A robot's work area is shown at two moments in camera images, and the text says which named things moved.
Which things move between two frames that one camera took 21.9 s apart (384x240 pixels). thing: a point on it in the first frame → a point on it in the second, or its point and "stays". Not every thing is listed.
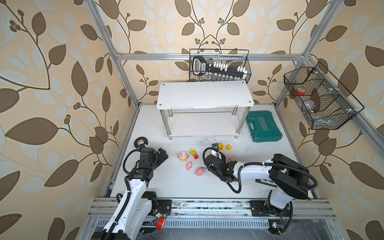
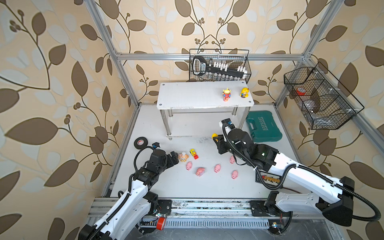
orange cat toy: [183, 158] stays
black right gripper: [222, 161] → [220, 144]
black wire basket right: [324, 104] stays
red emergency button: [160, 222] stays
